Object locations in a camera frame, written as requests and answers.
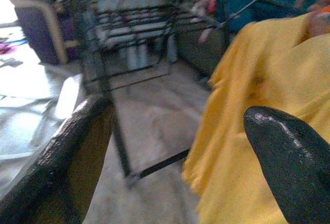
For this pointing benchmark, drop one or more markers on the dark green sofa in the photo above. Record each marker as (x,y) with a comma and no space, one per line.
(201,56)

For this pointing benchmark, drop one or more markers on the purple armchair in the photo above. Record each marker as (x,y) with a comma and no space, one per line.
(38,28)

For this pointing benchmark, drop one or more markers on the pink cloth heap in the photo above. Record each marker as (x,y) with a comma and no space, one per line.
(5,48)

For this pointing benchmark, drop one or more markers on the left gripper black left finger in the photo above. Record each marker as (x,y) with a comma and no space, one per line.
(51,172)

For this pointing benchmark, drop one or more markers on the black metal drying rack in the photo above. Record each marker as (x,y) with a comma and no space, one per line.
(121,141)

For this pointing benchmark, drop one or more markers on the yellow shirt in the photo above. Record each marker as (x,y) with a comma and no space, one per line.
(257,66)

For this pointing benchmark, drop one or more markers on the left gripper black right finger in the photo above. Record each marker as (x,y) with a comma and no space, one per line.
(296,172)

